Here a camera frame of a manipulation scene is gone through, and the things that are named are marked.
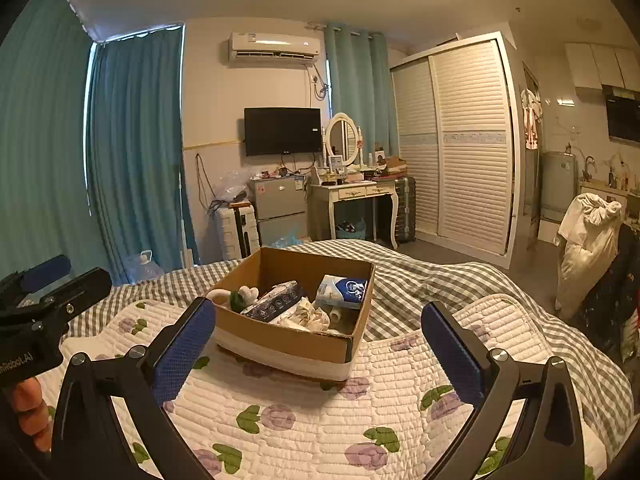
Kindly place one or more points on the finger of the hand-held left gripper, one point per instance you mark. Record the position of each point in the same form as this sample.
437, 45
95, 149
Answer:
47, 270
85, 287

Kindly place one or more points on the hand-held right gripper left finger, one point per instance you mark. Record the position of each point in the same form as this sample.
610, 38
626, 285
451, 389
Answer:
185, 350

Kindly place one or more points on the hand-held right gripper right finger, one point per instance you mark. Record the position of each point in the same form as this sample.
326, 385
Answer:
450, 355

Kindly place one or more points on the small white plush toy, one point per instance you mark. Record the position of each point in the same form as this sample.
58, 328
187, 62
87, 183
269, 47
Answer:
219, 297

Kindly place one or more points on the white and green plush toy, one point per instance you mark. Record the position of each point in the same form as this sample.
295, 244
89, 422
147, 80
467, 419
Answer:
245, 296

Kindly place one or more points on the cardboard box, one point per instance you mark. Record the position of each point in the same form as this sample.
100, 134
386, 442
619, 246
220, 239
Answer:
280, 340

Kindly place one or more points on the floral tissue pack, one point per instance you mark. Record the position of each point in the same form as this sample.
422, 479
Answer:
272, 302

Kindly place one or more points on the blue tissue packet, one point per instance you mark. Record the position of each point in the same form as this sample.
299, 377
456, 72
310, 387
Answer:
345, 290

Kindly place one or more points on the cream cloth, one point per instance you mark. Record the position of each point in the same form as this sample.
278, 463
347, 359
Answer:
305, 312

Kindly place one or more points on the person's left hand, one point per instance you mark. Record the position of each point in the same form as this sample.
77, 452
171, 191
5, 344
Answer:
32, 415

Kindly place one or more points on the clear water jug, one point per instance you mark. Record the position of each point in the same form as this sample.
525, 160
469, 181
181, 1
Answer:
142, 267

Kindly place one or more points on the teal curtain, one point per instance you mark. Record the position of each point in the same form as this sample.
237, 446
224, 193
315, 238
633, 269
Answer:
45, 160
360, 90
135, 160

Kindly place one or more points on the white suitcase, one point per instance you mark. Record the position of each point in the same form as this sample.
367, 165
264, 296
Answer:
235, 232

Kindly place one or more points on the floral quilted bed cover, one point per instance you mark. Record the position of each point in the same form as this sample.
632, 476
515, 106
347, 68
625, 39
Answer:
310, 425

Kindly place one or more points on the dark suitcase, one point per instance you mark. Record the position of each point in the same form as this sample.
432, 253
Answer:
404, 210

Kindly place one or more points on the blue plastic bag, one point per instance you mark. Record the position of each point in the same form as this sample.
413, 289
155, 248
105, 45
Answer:
290, 237

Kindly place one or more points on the teal storage basket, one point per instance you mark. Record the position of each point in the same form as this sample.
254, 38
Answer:
350, 232

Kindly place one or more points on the clear plastic bag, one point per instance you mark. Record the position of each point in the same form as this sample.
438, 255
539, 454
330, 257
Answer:
232, 187

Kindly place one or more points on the white coat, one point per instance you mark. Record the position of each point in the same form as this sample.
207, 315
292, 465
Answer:
587, 255

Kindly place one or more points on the dark chair with clothes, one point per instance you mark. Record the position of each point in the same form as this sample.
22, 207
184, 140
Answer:
612, 300

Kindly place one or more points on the silver mini fridge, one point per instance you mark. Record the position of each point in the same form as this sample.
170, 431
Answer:
280, 205

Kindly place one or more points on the white dressing table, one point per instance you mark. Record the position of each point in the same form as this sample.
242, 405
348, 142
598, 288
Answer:
350, 191

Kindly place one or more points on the white louvred wardrobe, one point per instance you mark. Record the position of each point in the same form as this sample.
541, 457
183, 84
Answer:
465, 160

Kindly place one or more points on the brown box on dresser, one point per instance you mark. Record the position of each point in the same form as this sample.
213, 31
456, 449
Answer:
392, 165

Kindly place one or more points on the kitchen counter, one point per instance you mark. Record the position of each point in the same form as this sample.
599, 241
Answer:
615, 195

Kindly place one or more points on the white oval mirror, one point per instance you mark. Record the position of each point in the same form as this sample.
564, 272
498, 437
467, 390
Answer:
342, 135

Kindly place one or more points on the hanging pink clothes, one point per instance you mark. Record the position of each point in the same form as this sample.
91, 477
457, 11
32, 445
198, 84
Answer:
531, 120

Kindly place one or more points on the black range hood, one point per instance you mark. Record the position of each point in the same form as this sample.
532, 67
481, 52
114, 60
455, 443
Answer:
622, 117

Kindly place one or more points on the white air conditioner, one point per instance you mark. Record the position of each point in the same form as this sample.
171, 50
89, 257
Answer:
275, 47

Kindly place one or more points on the white photo frame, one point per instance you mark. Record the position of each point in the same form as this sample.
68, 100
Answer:
336, 162

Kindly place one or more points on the black wall television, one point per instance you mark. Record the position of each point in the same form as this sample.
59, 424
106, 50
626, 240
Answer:
282, 131

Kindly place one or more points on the white wall cabinets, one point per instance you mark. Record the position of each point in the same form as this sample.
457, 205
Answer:
600, 65

